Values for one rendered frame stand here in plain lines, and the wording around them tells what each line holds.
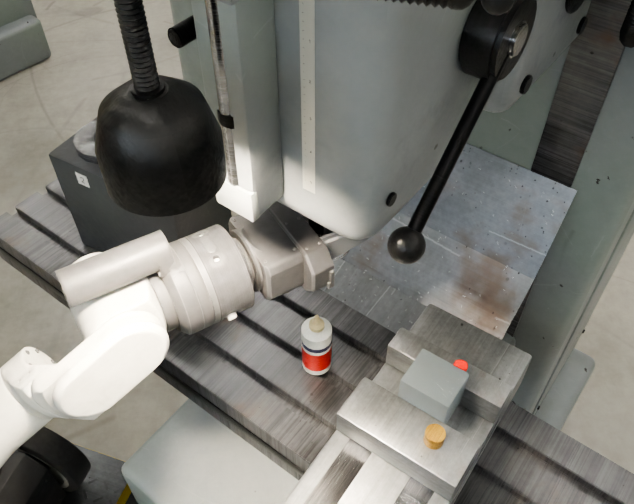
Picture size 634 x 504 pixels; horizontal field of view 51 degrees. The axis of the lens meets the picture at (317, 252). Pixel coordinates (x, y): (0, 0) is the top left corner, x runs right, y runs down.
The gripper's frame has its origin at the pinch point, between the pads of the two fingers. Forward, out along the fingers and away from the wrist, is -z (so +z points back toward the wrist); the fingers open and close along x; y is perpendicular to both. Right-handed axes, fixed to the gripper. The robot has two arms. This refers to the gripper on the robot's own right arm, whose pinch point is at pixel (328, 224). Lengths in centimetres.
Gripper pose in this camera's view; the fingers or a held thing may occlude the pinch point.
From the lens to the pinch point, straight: 68.6
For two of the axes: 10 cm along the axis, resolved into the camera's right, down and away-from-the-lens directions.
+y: -0.1, 6.7, 7.4
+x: -5.2, -6.4, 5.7
